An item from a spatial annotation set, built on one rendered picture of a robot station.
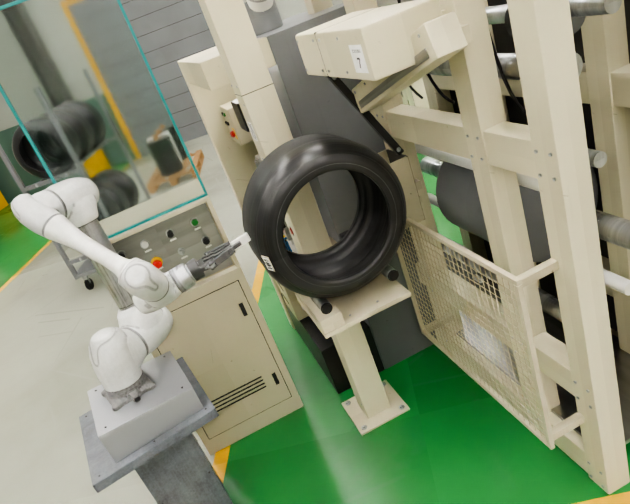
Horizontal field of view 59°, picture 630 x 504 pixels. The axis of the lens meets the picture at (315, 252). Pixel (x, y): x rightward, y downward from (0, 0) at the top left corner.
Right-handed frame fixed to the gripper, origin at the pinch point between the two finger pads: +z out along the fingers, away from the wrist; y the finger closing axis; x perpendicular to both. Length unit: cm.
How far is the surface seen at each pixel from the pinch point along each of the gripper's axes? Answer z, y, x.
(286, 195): 20.6, -12.1, -9.7
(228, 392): -45, 58, 88
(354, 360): 15, 26, 90
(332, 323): 12.2, -11.2, 42.3
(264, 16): 64, 80, -54
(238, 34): 39, 26, -57
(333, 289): 18.7, -12.0, 30.0
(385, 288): 38, -1, 49
